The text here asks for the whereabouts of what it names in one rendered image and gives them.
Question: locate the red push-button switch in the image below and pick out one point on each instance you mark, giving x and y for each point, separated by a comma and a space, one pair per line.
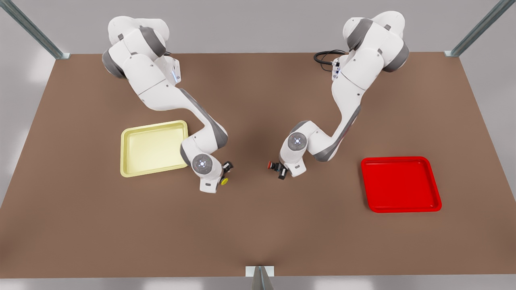
272, 165

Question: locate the silver frame post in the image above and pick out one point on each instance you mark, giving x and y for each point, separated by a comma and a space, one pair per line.
32, 29
477, 28
261, 277

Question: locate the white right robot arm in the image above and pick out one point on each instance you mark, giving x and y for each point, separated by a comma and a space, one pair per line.
161, 86

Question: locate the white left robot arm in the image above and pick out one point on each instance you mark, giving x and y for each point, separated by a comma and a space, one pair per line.
354, 80

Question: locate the yellow push-button switch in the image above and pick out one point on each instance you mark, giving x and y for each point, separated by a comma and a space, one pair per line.
224, 181

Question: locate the yellow tray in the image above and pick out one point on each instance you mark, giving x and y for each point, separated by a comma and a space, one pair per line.
154, 148

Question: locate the red tray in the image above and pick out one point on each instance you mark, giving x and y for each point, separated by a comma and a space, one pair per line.
400, 184

